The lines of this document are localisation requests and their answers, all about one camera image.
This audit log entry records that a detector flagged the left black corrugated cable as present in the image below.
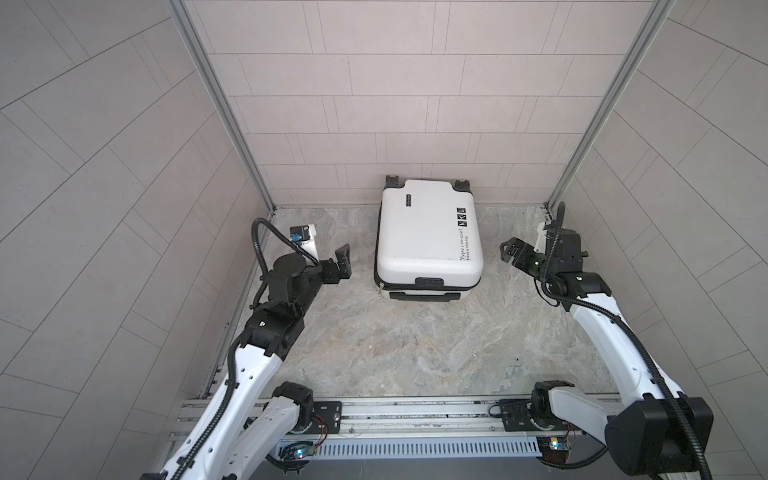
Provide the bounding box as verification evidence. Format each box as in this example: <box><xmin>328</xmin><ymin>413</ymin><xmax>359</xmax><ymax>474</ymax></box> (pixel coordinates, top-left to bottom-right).
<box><xmin>170</xmin><ymin>217</ymin><xmax>322</xmax><ymax>480</ymax></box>

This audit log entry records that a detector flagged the right black corrugated cable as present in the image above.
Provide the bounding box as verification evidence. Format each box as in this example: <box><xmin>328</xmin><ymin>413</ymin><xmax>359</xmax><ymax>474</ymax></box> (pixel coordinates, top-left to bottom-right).
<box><xmin>536</xmin><ymin>201</ymin><xmax>713</xmax><ymax>480</ymax></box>

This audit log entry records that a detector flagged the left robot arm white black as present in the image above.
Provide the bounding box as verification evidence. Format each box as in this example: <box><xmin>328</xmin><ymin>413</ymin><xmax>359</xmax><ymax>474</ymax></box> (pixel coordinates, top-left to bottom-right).
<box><xmin>154</xmin><ymin>245</ymin><xmax>351</xmax><ymax>479</ymax></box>

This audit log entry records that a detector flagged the right aluminium corner profile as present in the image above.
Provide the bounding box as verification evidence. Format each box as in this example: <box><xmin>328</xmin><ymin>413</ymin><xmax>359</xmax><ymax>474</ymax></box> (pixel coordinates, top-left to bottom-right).
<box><xmin>544</xmin><ymin>0</ymin><xmax>676</xmax><ymax>213</ymax></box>

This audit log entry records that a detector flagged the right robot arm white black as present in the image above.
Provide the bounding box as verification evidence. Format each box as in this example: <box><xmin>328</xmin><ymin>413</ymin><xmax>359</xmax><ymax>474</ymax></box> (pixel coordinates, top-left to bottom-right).
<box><xmin>500</xmin><ymin>224</ymin><xmax>714</xmax><ymax>479</ymax></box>

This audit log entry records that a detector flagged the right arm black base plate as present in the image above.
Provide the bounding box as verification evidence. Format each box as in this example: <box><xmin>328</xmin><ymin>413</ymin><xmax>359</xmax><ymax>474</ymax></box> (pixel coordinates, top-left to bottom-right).
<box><xmin>488</xmin><ymin>399</ymin><xmax>556</xmax><ymax>432</ymax></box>

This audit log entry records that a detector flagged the aluminium corner profile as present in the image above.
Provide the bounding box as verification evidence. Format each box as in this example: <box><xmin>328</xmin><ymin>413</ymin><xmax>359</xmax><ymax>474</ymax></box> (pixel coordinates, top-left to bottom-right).
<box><xmin>544</xmin><ymin>0</ymin><xmax>676</xmax><ymax>213</ymax></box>
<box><xmin>166</xmin><ymin>0</ymin><xmax>276</xmax><ymax>214</ymax></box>

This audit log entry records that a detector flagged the green circuit board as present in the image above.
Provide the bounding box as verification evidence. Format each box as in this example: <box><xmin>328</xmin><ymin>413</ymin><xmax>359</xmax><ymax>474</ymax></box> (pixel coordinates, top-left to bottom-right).
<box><xmin>279</xmin><ymin>441</ymin><xmax>317</xmax><ymax>462</ymax></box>
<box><xmin>536</xmin><ymin>436</ymin><xmax>573</xmax><ymax>468</ymax></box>

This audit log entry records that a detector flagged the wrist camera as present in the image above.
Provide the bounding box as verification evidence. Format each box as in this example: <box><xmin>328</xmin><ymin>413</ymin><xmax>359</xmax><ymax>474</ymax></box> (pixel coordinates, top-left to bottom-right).
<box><xmin>289</xmin><ymin>224</ymin><xmax>319</xmax><ymax>260</ymax></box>
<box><xmin>534</xmin><ymin>221</ymin><xmax>548</xmax><ymax>254</ymax></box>

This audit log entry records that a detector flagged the aluminium mounting rail frame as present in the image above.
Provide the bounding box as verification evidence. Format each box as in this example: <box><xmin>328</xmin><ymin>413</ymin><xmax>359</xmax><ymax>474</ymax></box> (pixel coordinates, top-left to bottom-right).
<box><xmin>157</xmin><ymin>392</ymin><xmax>691</xmax><ymax>480</ymax></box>

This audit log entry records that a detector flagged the black and white suitcase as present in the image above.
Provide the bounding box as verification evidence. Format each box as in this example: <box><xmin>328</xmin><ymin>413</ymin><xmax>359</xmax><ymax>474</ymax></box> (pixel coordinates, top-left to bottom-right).
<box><xmin>374</xmin><ymin>176</ymin><xmax>484</xmax><ymax>302</ymax></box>

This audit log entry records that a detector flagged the left aluminium corner profile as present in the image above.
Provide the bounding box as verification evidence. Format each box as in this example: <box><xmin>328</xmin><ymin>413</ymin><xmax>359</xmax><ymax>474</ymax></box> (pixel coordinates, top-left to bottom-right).
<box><xmin>166</xmin><ymin>0</ymin><xmax>276</xmax><ymax>214</ymax></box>

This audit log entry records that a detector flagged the black corrugated cable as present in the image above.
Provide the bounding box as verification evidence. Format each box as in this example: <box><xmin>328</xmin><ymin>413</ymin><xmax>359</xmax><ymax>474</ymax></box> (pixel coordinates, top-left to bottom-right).
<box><xmin>170</xmin><ymin>217</ymin><xmax>322</xmax><ymax>480</ymax></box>
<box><xmin>536</xmin><ymin>201</ymin><xmax>713</xmax><ymax>480</ymax></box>

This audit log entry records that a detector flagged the right green circuit board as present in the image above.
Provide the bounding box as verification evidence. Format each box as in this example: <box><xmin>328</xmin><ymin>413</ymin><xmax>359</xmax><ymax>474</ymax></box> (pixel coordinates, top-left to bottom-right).
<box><xmin>536</xmin><ymin>436</ymin><xmax>573</xmax><ymax>468</ymax></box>

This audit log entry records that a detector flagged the left green circuit board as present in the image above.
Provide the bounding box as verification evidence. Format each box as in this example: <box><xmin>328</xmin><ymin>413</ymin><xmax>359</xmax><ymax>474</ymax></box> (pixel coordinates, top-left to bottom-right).
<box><xmin>279</xmin><ymin>441</ymin><xmax>317</xmax><ymax>462</ymax></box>

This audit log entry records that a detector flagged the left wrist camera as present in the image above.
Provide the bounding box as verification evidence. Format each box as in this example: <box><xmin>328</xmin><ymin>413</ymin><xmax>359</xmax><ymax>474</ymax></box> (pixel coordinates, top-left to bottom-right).
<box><xmin>289</xmin><ymin>224</ymin><xmax>319</xmax><ymax>260</ymax></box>

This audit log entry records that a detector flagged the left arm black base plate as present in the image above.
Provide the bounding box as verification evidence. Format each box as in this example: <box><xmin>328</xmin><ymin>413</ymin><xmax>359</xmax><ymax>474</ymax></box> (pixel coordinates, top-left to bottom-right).
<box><xmin>302</xmin><ymin>401</ymin><xmax>343</xmax><ymax>435</ymax></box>

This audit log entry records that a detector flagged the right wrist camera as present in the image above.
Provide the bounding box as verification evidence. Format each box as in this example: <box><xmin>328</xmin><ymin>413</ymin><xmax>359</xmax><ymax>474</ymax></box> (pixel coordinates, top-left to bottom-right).
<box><xmin>534</xmin><ymin>221</ymin><xmax>548</xmax><ymax>254</ymax></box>

